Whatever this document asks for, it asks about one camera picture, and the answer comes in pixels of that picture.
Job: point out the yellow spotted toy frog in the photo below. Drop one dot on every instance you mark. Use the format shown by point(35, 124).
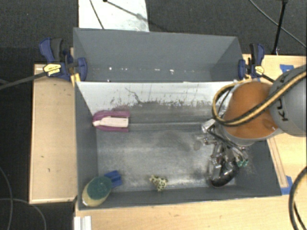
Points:
point(158, 182)

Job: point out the blue plastic block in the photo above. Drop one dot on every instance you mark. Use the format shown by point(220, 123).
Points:
point(114, 177)

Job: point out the pale wood board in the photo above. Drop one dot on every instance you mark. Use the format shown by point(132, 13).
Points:
point(52, 128)

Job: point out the grey metal bin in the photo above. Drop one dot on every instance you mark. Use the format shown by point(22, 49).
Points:
point(153, 150)

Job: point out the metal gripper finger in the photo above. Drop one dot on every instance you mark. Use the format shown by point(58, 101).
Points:
point(219, 170)
point(212, 169)

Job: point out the purple and white toy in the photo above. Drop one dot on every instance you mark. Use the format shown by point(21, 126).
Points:
point(111, 121)

